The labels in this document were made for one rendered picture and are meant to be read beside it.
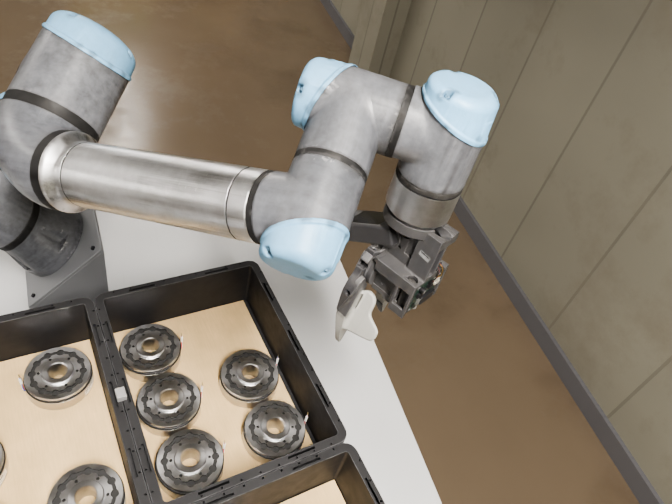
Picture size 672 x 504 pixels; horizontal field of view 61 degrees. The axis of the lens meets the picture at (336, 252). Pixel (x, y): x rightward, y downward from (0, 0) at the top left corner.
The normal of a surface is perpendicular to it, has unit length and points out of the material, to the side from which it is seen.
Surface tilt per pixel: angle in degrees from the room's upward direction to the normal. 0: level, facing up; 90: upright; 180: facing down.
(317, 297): 0
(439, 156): 86
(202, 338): 0
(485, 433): 0
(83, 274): 90
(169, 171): 32
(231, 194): 48
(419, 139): 75
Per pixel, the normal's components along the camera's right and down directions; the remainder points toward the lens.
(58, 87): 0.41, -0.15
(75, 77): 0.59, -0.04
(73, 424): 0.20, -0.69
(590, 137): -0.93, 0.08
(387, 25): 0.30, 0.72
